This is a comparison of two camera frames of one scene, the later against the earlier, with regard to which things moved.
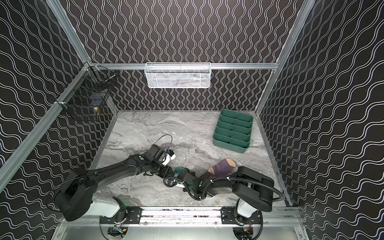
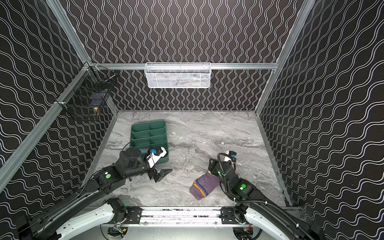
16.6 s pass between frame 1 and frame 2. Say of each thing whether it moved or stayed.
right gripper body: moved
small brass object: stayed
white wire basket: stayed
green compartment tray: moved
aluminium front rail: stayed
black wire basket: stayed
